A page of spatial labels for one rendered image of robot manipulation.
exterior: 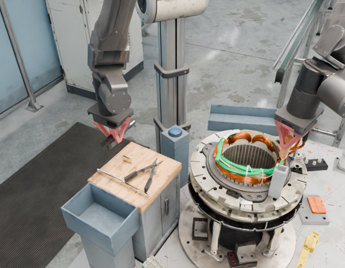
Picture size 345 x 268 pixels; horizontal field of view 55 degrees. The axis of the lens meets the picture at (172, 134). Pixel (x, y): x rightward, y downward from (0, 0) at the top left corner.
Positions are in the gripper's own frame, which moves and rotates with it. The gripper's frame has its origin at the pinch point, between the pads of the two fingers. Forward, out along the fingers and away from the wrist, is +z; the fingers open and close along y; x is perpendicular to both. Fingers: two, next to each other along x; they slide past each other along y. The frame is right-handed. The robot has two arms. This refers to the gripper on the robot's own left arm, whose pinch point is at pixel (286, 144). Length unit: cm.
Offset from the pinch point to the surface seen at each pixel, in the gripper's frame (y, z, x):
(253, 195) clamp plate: -3.6, 16.4, 1.8
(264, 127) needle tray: 28.9, 20.4, 17.1
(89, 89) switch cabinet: 90, 126, 216
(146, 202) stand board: -21.6, 22.6, 21.6
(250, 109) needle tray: 34.9, 21.0, 26.6
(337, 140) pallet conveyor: 176, 107, 14
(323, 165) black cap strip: 56, 43, -1
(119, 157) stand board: -15.3, 23.8, 40.2
